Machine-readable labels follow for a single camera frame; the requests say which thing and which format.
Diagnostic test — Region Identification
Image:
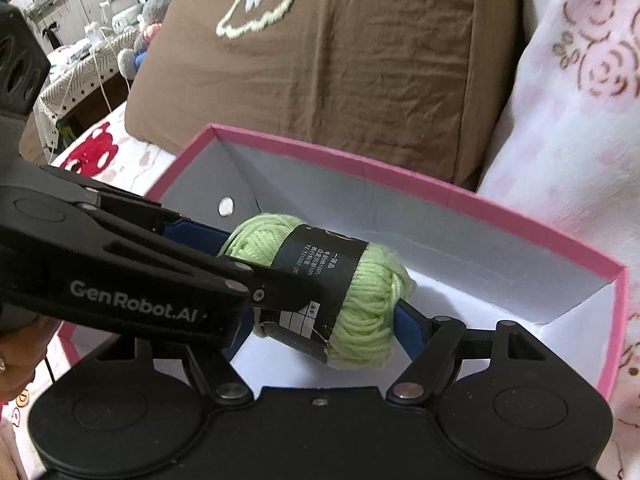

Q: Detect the person's left hand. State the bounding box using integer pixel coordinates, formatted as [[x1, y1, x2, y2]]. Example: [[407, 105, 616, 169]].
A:
[[0, 330, 48, 403]]

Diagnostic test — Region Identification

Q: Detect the table with patterned tablecloth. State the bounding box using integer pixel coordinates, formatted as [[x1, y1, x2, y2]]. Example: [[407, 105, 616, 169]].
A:
[[20, 27, 143, 163]]

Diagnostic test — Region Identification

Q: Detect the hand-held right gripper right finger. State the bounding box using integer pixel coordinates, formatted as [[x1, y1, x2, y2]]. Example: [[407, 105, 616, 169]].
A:
[[387, 302, 548, 403]]

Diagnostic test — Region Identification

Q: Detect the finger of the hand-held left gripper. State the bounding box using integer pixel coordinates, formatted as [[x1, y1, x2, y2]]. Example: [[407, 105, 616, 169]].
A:
[[80, 204, 324, 320], [50, 165, 236, 258]]

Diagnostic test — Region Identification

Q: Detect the grey plush toy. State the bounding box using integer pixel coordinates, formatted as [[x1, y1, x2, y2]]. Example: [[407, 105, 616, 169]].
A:
[[117, 0, 177, 79]]

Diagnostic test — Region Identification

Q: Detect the white cable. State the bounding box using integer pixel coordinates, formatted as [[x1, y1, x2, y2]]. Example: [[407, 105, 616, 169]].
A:
[[94, 27, 112, 109]]

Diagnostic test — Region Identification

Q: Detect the cartoon printed bed sheet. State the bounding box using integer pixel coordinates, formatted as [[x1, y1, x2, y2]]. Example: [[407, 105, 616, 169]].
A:
[[0, 102, 640, 480]]

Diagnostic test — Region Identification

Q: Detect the white appliance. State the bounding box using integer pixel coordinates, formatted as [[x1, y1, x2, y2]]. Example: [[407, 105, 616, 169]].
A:
[[99, 0, 145, 32]]

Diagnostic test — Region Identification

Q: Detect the green yarn ball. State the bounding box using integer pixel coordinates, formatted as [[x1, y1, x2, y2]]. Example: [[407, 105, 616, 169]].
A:
[[217, 214, 417, 372]]

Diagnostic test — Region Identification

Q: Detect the pink cardboard box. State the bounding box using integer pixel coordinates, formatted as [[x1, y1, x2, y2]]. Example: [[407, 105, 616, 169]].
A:
[[57, 122, 629, 401]]

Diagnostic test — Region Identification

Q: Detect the brown embroidered pillow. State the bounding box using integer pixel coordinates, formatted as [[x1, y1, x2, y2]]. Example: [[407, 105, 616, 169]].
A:
[[125, 0, 531, 191]]

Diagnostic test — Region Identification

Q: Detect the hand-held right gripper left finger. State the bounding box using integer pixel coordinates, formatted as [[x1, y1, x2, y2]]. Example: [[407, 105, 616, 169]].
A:
[[95, 310, 256, 405]]

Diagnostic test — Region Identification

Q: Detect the pink bear print pillow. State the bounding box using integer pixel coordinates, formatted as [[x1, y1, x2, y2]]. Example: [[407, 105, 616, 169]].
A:
[[477, 0, 640, 431]]

